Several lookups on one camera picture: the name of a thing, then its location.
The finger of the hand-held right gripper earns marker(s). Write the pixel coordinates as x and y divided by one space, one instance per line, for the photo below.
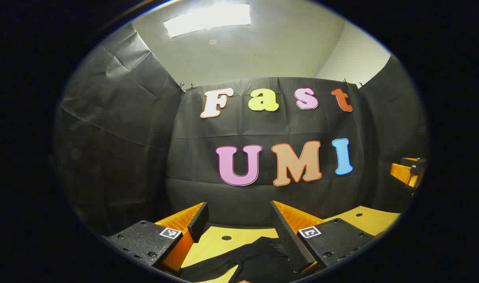
400 173

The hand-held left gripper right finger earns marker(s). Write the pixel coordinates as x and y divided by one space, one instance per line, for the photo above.
288 236

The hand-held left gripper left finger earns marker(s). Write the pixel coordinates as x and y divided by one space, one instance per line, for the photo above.
199 223

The black garment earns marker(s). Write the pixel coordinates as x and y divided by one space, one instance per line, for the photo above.
259 261

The black backdrop cloth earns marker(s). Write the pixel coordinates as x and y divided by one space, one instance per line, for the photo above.
117 149

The ceiling light panel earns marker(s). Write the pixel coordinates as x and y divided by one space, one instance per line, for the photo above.
207 19

